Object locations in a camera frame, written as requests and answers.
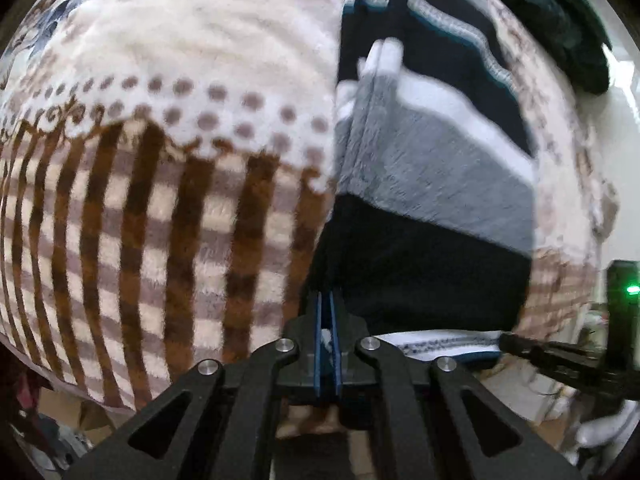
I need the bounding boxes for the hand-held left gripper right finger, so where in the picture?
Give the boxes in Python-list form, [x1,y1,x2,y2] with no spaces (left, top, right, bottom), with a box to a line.
[329,293,583,480]

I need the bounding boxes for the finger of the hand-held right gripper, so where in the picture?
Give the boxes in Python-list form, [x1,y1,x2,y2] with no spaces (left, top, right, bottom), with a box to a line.
[499,332,613,392]

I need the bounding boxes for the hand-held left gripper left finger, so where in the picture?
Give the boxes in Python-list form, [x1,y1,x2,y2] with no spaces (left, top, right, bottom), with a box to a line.
[62,292,329,480]

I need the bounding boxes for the striped knit sweater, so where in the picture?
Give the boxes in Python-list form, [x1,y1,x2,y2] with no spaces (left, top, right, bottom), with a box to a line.
[300,0,538,366]

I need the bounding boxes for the floral plush blanket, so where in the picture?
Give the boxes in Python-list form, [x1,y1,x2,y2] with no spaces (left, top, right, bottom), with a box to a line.
[0,0,621,416]

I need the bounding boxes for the teal plush quilt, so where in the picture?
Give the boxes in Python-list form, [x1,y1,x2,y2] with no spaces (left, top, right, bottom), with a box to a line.
[470,0,613,96]

